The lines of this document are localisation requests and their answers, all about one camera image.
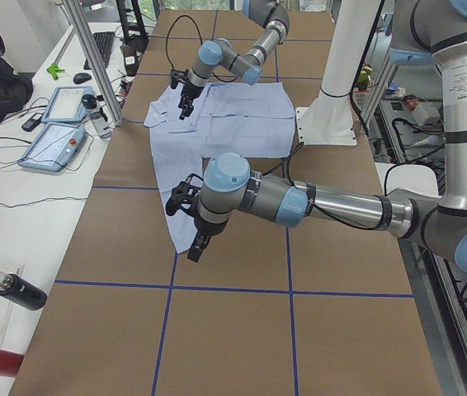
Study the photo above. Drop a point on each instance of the black keyboard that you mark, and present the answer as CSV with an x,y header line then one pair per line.
x,y
104,41

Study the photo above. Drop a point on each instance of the upper blue teach pendant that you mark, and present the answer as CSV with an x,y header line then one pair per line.
x,y
65,105

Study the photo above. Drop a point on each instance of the blue teach pendant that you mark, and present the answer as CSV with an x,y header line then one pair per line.
x,y
65,105
54,147

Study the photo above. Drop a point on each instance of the light blue striped shirt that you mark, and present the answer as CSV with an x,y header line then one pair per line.
x,y
256,121

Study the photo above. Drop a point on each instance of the black computer mouse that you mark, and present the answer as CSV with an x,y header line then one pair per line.
x,y
80,78

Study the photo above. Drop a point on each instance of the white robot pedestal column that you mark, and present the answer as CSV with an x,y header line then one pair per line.
x,y
328,120

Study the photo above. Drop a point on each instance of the black smartphone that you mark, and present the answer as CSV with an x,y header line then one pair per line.
x,y
30,124

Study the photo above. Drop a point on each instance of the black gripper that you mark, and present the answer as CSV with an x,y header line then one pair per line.
x,y
190,92
205,226

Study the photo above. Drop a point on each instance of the lower blue teach pendant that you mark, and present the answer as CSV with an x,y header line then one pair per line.
x,y
54,147

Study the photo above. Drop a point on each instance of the black water bottle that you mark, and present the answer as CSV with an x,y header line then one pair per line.
x,y
21,292

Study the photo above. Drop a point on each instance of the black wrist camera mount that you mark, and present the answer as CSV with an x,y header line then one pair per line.
x,y
178,76
184,197

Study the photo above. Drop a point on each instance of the aluminium frame post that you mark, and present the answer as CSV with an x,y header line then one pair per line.
x,y
81,26

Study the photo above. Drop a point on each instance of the green plastic clip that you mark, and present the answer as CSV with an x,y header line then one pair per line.
x,y
54,71

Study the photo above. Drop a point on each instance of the clear plastic water bottle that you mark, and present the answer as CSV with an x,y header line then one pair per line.
x,y
96,115

